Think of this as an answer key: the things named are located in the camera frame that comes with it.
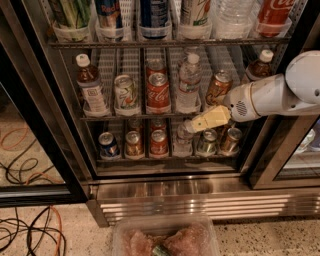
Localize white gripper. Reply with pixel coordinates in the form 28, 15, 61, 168
184, 83, 260, 134

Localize orange soda can shelf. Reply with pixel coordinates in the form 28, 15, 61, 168
205, 70, 233, 106

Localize clear water bottle shelf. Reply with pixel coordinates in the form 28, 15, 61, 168
177, 53, 202, 108

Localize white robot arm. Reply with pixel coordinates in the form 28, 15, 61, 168
183, 50, 320, 134

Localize orange can bottom shelf behind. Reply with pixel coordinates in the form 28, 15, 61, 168
216, 121, 235, 140

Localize orange can bottom shelf front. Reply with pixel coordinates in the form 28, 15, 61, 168
220, 128, 242, 155

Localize green silver can bottom shelf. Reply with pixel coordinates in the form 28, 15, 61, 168
197, 129, 217, 154

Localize small water bottle bottom shelf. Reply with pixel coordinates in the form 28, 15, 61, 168
173, 120, 194, 157

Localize red can bottom shelf behind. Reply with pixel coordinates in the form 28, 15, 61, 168
150, 118, 167, 131

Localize red cola can front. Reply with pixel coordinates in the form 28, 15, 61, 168
147, 73, 169, 108

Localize red can bottom shelf front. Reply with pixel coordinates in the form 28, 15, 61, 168
150, 129, 168, 155

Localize right glass fridge door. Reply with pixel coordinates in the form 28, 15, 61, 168
248, 115, 320, 190

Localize glass fridge door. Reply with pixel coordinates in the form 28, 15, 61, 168
0, 0, 90, 207
248, 115, 320, 190

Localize stainless steel fridge base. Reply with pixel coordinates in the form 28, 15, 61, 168
87, 175, 320, 227

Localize red cola can behind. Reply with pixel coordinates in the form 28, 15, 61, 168
146, 59, 167, 77

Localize gold can bottom shelf behind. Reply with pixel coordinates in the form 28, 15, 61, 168
128, 119, 143, 133

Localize gold can shelf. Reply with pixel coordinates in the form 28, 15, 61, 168
128, 119, 143, 133
125, 131, 144, 156

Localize gold can bottom shelf front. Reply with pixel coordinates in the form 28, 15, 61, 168
125, 131, 144, 156

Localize white green soda can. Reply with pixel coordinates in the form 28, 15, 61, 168
114, 74, 138, 110

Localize large water bottle top shelf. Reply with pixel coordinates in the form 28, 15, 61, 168
214, 0, 254, 39

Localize white floral can top shelf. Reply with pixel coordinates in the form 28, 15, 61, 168
180, 0, 211, 26

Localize red cola can top shelf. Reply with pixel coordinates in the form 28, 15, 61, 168
257, 0, 295, 37

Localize blue can bottom shelf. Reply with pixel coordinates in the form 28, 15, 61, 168
98, 132, 120, 158

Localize dark blue can top shelf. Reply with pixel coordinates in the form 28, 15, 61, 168
140, 0, 168, 28

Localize blue energy drink can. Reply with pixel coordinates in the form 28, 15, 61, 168
95, 0, 122, 29

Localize green tall can top shelf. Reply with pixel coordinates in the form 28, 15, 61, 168
48, 0, 91, 29

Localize left glass fridge door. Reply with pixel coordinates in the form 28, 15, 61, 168
0, 0, 90, 207

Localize right brown tea bottle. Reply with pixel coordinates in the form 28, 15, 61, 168
241, 49, 274, 84

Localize brown tea bottle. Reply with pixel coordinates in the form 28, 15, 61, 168
241, 49, 274, 84
76, 54, 107, 113

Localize left brown tea bottle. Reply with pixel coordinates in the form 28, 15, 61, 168
76, 54, 107, 113

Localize clear plastic food container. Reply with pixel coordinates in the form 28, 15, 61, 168
112, 214, 220, 256

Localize middle wire shelf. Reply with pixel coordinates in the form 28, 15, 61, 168
80, 112, 204, 122

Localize wire shelf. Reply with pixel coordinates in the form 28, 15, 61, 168
48, 37, 291, 49
80, 112, 204, 122

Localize top wire shelf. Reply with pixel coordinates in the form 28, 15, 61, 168
48, 37, 291, 49

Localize black and orange floor cables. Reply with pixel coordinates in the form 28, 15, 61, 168
0, 205, 67, 256

